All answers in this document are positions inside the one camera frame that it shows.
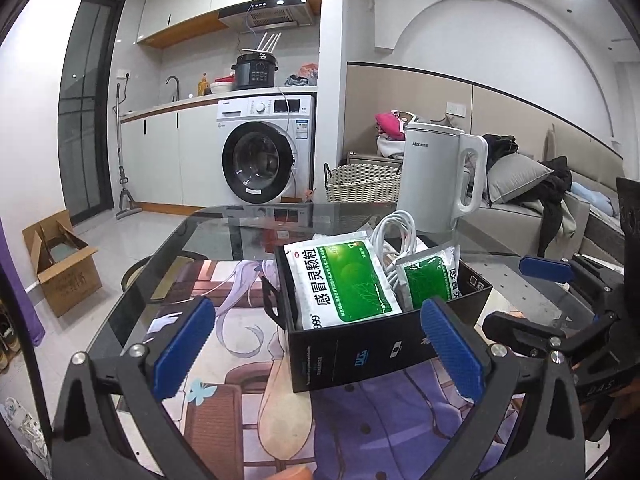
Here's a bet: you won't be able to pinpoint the large green medicine packet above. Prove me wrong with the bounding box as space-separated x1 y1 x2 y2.
282 237 403 331

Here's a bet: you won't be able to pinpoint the range hood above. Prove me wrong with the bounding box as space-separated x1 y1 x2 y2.
217 0 316 31

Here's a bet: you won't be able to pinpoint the white electric kettle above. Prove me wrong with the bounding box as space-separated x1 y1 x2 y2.
396 122 489 233

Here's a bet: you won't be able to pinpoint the light blue cloth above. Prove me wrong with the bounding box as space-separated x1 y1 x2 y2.
570 182 616 216

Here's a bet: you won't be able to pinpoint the dark jacket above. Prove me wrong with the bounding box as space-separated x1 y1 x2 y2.
482 133 519 161

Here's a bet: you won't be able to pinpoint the white counter cabinet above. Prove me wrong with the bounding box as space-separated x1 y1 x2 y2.
120 91 221 211

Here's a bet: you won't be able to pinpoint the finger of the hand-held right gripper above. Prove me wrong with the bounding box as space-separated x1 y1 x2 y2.
519 255 626 293
482 310 618 366

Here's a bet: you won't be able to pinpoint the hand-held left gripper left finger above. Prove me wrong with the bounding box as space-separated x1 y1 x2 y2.
50 296 216 480

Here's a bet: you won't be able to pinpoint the white cable coil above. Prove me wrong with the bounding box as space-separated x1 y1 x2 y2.
370 210 418 286

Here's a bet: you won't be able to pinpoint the open brown cardboard box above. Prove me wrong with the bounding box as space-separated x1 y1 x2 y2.
21 208 103 318

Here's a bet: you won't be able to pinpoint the beige sofa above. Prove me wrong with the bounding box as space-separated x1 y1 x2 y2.
470 125 626 266

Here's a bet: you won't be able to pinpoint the pink clothes pile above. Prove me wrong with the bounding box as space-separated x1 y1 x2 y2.
375 108 416 161

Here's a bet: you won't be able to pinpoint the black cardboard box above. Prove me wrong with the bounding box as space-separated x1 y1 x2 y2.
261 232 493 393

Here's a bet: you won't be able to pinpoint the grey pillow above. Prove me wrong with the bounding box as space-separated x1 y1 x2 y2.
485 152 555 206

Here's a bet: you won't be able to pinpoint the black framed glass door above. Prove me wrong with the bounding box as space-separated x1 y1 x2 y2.
57 0 126 226

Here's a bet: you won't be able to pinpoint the grey floor mop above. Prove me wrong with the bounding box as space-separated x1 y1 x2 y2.
114 82 142 220

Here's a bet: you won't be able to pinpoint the purple yoga mat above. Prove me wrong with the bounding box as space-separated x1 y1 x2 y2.
0 220 46 346

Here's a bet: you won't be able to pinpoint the printed table mat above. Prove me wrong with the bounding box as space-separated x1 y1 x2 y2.
85 255 521 480

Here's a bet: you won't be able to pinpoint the black clothes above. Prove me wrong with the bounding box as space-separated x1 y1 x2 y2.
537 156 573 256

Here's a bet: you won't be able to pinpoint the black pressure cooker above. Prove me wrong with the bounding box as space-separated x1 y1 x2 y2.
231 52 279 91

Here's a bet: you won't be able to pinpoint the wicker basket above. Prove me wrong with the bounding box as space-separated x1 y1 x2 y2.
323 161 402 204

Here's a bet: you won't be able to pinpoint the small green medicine packet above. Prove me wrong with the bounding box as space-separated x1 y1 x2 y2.
395 245 461 313

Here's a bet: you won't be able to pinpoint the white router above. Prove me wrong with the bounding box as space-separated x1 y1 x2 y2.
241 32 282 56

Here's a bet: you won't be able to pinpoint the white washing machine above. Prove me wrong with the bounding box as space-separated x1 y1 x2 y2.
216 94 317 206

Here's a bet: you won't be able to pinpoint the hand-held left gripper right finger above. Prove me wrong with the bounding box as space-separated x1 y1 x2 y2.
420 296 586 480

